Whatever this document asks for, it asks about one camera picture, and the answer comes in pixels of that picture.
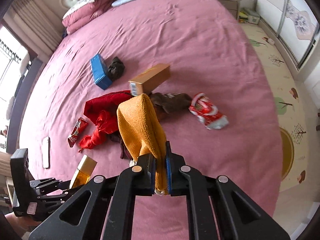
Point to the red fabric zipper pouch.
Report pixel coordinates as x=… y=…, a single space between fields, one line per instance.
x=102 y=111

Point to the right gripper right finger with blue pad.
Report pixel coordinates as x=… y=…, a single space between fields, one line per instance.
x=176 y=182

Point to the dark rolled sock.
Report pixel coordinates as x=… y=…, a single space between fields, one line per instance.
x=115 y=69

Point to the folded pink quilt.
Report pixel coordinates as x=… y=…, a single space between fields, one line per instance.
x=75 y=20

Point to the gold amber box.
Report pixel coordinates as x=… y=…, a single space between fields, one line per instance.
x=83 y=172

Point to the blue cardboard box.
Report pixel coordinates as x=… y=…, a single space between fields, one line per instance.
x=99 y=71

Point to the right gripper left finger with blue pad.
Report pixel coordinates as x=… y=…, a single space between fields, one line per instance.
x=146 y=179

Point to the dark brown patterned sock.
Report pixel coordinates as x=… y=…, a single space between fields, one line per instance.
x=171 y=103

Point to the person's left hand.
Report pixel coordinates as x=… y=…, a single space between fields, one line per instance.
x=21 y=224

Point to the red white snack wrapper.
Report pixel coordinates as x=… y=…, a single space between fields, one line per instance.
x=207 y=113

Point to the sliding wardrobe door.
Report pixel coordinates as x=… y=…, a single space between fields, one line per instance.
x=293 y=23

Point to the mustard yellow knitted cloth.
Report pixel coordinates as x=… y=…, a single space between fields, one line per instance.
x=143 y=134

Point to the cartoon tree play mat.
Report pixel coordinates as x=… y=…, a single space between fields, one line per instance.
x=287 y=100

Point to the yellow trash bin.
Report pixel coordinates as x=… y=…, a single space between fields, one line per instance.
x=288 y=153

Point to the red candy bar wrapper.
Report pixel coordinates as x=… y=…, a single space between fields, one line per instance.
x=78 y=129

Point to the long brown cardboard box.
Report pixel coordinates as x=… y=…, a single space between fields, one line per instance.
x=149 y=80

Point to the beige window curtain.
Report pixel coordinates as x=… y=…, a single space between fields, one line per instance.
x=36 y=26

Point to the pink bed sheet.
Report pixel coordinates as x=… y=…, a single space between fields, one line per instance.
x=207 y=51

